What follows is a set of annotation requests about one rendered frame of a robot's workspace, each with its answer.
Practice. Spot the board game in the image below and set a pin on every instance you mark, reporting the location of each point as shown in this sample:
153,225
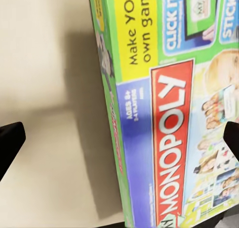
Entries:
170,70

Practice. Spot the bed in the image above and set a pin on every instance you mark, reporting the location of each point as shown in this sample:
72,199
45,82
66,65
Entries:
64,175

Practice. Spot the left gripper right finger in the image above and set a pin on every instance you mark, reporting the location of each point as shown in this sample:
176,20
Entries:
231,137

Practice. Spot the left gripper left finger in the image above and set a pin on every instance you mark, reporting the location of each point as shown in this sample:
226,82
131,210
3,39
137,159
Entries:
12,137

